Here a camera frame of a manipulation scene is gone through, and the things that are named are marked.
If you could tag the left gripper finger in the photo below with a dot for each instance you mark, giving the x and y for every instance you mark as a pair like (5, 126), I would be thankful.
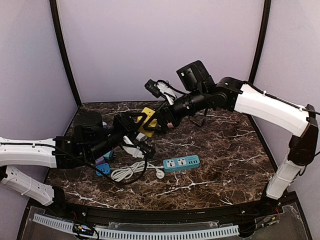
(137, 116)
(142, 130)

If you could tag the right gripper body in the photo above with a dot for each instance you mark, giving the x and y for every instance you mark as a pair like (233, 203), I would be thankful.
(164, 117)

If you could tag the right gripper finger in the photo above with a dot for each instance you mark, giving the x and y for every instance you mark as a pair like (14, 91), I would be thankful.
(151, 119)
(156, 129)

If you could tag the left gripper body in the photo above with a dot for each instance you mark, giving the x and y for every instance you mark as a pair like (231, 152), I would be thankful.
(124, 123)

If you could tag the teal power strip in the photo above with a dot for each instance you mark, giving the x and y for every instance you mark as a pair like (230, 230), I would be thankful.
(181, 163)

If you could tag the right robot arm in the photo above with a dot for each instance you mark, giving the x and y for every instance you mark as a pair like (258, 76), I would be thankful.
(243, 97)

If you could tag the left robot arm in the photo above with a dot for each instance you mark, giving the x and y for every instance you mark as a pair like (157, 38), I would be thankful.
(89, 141)

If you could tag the small teal plug adapter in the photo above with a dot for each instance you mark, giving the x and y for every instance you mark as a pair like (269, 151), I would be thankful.
(109, 155)

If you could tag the pink charger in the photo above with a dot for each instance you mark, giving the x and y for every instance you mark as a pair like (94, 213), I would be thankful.
(170, 125)

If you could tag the white usb charger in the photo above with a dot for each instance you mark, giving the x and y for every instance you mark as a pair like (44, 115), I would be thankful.
(141, 137)

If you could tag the purple power strip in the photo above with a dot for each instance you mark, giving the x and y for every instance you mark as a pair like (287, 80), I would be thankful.
(99, 161)

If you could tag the blue square socket adapter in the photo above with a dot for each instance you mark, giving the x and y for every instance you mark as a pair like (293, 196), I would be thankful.
(104, 168)

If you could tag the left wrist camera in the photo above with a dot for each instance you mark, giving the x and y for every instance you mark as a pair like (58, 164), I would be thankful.
(139, 150)

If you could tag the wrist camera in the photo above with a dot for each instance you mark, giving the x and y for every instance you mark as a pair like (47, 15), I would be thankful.
(161, 89)
(139, 150)

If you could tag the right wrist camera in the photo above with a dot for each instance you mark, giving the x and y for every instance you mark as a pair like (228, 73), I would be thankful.
(161, 89)

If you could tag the white slotted cable duct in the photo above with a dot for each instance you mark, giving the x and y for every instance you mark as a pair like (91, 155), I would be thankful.
(126, 231)

